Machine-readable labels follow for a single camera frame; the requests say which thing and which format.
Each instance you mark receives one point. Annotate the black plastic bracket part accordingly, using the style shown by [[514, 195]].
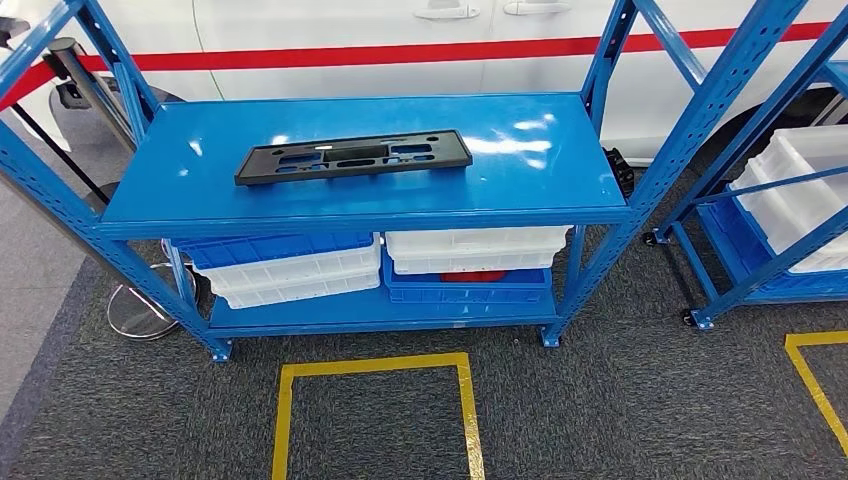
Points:
[[450, 156]]

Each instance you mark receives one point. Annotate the blue metal shelf rack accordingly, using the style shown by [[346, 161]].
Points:
[[768, 273], [331, 192]]

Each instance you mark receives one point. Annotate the red object in bin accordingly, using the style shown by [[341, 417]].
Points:
[[474, 275]]

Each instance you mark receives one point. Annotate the blue plastic bin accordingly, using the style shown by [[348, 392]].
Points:
[[278, 248], [464, 291], [729, 232]]

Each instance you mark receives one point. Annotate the black ribbed object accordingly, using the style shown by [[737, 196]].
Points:
[[621, 171]]

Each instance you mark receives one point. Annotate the white car with red stripe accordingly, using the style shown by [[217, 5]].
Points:
[[331, 33]]

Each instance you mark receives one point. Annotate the thin black stanchion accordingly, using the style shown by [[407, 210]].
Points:
[[60, 154]]

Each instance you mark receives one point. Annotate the black post head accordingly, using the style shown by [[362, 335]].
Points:
[[10, 28]]

